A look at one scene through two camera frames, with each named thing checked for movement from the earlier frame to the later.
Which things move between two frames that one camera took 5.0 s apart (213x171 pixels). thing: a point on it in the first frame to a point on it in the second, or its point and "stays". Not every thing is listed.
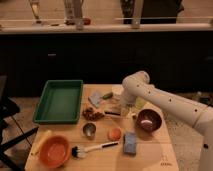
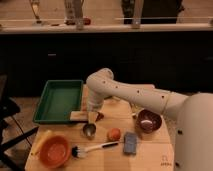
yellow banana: x=37 y=145 stays
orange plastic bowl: x=55 y=151 stays
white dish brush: x=79 y=151 stays
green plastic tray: x=60 y=103 stays
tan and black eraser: x=112 y=112 to x=79 y=116
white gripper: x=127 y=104 to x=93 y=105
